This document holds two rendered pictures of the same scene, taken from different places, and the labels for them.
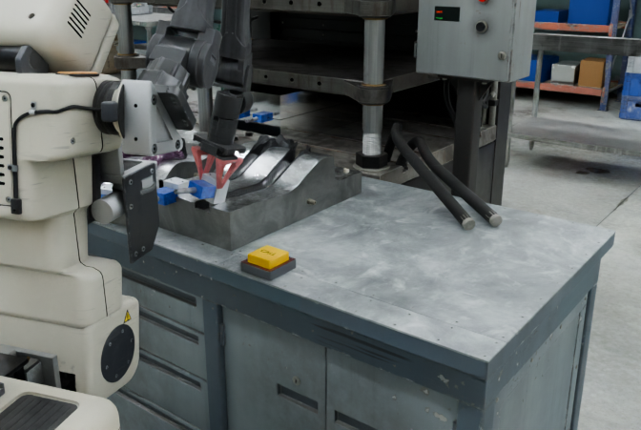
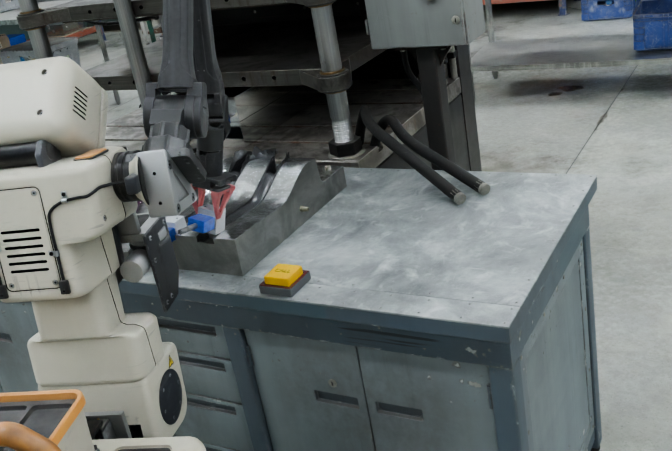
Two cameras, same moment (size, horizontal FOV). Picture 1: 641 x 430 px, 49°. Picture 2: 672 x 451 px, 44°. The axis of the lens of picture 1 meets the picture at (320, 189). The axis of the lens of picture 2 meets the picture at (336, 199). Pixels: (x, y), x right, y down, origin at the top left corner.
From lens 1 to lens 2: 38 cm
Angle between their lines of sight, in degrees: 6
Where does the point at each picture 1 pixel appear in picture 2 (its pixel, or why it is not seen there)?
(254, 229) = (258, 249)
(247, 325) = (273, 342)
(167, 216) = not seen: hidden behind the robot
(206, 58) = (200, 112)
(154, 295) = (168, 333)
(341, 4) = not seen: outside the picture
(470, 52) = (424, 21)
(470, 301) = (480, 275)
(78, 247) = (117, 309)
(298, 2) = not seen: outside the picture
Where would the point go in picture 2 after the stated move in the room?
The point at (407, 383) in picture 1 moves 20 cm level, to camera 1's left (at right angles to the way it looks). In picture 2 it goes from (439, 361) to (341, 385)
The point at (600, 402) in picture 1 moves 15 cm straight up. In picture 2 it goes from (616, 335) to (614, 296)
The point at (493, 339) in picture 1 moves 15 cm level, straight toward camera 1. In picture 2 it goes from (508, 306) to (515, 352)
